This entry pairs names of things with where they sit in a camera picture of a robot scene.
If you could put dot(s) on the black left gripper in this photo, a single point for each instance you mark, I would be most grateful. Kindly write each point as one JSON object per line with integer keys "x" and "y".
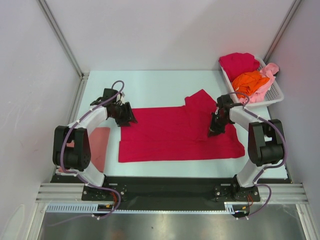
{"x": 128, "y": 116}

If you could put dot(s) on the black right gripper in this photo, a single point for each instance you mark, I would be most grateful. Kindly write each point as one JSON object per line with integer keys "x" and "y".
{"x": 214, "y": 130}

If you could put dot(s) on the crimson red t-shirt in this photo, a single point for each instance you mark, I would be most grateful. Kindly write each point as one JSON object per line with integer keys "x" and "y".
{"x": 178, "y": 133}

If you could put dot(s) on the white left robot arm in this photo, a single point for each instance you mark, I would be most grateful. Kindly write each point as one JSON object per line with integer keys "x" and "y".
{"x": 96, "y": 115}

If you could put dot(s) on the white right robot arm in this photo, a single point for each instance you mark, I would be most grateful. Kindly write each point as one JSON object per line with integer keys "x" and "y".
{"x": 266, "y": 142}

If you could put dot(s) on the folded salmon pink t-shirt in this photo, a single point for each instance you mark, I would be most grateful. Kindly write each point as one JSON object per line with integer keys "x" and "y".
{"x": 100, "y": 147}

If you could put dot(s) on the orange t-shirt in basket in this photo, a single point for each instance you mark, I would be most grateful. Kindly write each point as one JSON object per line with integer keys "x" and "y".
{"x": 248, "y": 83}

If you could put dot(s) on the crimson t-shirt in basket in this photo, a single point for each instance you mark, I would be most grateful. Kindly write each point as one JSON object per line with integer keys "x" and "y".
{"x": 235, "y": 64}

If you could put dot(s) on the white plastic laundry basket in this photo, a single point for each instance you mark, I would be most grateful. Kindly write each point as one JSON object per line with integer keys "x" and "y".
{"x": 273, "y": 95}

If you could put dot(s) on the light pink t-shirt in basket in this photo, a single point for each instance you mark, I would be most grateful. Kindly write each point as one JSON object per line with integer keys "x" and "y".
{"x": 268, "y": 71}

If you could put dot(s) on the left aluminium side rail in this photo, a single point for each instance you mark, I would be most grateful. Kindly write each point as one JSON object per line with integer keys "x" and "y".
{"x": 75, "y": 106}

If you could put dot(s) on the aluminium side rail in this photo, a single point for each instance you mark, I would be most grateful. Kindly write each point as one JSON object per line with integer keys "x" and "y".
{"x": 288, "y": 178}
{"x": 75, "y": 106}

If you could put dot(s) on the white slotted cable duct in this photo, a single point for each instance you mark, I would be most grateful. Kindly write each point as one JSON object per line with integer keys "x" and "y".
{"x": 105, "y": 208}

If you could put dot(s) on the right aluminium side rail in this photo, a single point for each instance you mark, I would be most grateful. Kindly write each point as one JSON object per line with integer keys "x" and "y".
{"x": 288, "y": 178}

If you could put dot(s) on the aluminium front frame rail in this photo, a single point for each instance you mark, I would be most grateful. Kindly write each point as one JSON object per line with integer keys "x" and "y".
{"x": 286, "y": 194}

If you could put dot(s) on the left aluminium corner post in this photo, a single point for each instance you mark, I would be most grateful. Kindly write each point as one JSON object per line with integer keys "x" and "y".
{"x": 48, "y": 14}

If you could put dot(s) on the aluminium corner post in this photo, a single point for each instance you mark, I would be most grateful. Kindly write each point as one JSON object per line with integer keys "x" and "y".
{"x": 282, "y": 29}
{"x": 48, "y": 14}

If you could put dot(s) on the right aluminium corner post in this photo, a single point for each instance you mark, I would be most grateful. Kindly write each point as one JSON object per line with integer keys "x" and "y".
{"x": 282, "y": 29}

